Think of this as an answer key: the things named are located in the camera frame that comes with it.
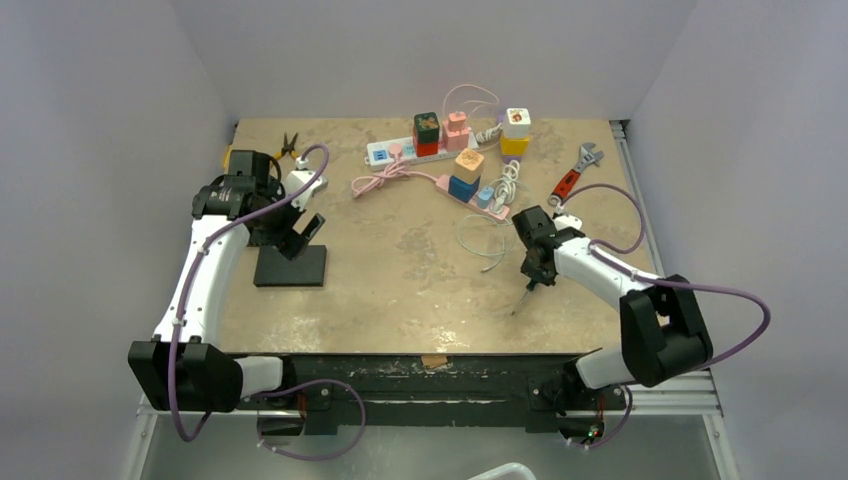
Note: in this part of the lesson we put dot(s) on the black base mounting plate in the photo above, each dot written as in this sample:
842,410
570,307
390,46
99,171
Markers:
330,401

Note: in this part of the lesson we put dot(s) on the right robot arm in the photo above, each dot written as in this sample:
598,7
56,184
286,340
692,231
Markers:
662,330

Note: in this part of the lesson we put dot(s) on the red cube adapter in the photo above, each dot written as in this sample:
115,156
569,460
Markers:
424,149

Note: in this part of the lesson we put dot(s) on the green cube adapter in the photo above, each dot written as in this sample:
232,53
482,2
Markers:
426,128

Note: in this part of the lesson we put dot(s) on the white power strip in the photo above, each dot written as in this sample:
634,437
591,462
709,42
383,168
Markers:
381,154

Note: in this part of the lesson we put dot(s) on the light blue USB charger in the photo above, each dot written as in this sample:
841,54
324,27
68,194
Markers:
485,197

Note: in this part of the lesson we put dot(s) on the orange cube adapter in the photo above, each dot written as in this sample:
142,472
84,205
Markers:
468,166

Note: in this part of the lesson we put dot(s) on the pink plug adapter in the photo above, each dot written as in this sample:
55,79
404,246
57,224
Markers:
455,132

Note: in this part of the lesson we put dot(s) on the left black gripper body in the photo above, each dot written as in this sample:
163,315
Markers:
276,229

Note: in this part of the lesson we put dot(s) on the pink power strip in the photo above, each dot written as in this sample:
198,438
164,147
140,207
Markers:
474,202

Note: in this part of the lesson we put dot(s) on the black box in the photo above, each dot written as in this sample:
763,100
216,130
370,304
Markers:
307,270

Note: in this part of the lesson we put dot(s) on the yellow cube adapter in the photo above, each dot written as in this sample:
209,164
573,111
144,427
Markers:
513,147

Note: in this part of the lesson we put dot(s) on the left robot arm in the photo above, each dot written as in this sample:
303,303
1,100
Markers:
181,367

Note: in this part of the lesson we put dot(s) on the red handled adjustable wrench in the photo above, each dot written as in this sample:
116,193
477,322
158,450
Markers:
588,155

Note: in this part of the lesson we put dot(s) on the blue cube adapter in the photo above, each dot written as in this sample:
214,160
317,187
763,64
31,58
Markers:
461,189

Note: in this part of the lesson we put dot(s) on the yellow black needle-nose pliers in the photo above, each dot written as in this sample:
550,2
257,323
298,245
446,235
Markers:
288,148

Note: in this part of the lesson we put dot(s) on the white cube adapter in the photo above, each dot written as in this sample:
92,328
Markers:
516,123

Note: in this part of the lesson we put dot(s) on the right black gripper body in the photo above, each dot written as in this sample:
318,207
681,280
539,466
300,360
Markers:
534,266

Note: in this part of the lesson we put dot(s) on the green handled screwdriver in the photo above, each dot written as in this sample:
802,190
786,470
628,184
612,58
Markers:
522,300

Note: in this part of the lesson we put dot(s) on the aluminium frame rail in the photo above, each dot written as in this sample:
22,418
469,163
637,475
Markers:
662,397

